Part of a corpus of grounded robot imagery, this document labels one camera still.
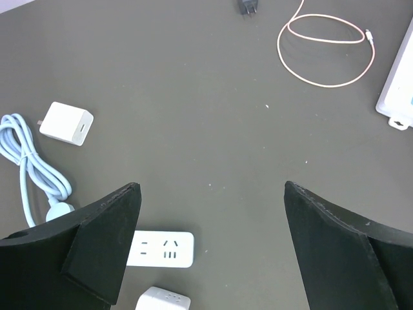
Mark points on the white cube socket adapter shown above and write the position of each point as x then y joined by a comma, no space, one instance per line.
161,299

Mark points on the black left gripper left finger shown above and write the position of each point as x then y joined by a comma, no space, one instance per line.
76,261

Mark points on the white multicolour power strip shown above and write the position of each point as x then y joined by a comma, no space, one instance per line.
395,100

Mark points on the small white USB charger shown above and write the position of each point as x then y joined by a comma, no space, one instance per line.
66,123

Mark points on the blue power strip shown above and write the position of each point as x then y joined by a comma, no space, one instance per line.
161,249

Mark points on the dark grey USB charger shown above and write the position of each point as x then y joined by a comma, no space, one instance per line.
247,7

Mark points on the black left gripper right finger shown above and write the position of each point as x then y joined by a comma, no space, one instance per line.
346,260

